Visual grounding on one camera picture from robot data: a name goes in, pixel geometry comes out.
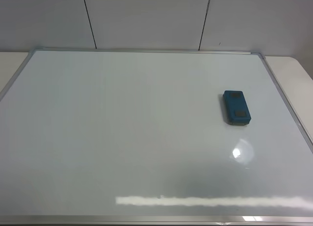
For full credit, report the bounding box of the blue board eraser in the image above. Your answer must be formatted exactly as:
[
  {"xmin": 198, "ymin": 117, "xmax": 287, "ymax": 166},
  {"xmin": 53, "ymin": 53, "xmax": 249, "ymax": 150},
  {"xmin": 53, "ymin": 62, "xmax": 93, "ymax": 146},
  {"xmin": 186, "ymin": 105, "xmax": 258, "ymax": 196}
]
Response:
[{"xmin": 223, "ymin": 90, "xmax": 251, "ymax": 126}]

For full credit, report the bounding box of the white whiteboard with aluminium frame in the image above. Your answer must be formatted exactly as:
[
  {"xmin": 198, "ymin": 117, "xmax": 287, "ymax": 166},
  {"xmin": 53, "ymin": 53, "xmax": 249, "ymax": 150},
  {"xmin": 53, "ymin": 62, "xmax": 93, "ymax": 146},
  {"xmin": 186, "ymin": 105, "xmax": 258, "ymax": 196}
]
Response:
[{"xmin": 0, "ymin": 48, "xmax": 313, "ymax": 226}]

